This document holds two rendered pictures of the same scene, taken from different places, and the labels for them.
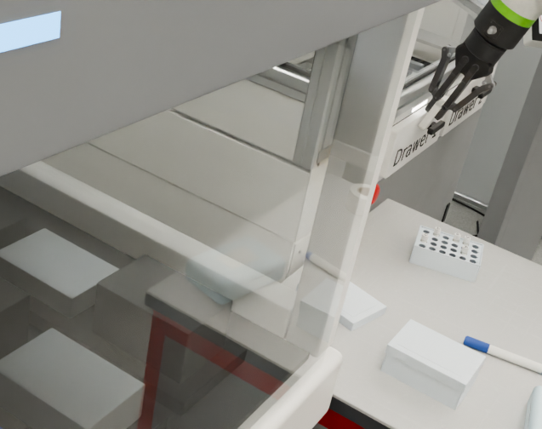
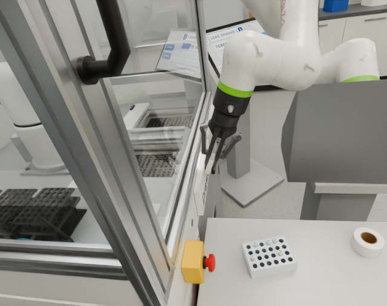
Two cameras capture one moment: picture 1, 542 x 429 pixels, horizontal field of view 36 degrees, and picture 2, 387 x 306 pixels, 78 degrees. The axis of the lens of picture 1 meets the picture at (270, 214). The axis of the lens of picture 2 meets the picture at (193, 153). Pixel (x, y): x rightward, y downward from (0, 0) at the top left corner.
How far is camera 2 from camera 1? 106 cm
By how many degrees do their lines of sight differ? 12
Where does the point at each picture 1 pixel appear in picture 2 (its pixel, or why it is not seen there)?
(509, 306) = (329, 280)
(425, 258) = (260, 273)
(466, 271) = (290, 268)
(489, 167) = not seen: hidden behind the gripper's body
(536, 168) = (239, 127)
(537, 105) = not seen: hidden behind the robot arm
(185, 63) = not seen: outside the picture
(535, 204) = (243, 139)
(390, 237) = (228, 257)
